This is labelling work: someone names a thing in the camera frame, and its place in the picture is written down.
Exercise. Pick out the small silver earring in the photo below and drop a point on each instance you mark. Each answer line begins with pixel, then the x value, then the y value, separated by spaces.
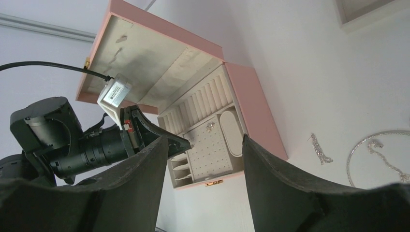
pixel 210 127

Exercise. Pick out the pink jewelry box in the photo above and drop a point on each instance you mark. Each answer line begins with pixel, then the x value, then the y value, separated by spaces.
pixel 185 80

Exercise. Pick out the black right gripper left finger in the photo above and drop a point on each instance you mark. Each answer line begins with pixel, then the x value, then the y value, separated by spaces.
pixel 124 198

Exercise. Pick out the beige oval watch pillow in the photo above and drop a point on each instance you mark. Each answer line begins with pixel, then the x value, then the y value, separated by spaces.
pixel 232 132

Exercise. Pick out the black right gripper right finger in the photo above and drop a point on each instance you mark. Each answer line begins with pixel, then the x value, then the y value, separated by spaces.
pixel 284 198

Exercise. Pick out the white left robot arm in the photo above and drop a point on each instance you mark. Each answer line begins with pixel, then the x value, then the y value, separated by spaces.
pixel 55 146

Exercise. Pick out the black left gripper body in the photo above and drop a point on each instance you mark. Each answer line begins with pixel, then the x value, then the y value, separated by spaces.
pixel 92 149

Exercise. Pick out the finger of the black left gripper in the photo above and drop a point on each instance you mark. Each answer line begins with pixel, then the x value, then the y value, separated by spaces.
pixel 147 132

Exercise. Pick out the beige divided tray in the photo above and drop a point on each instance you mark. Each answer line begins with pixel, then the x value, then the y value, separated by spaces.
pixel 356 14

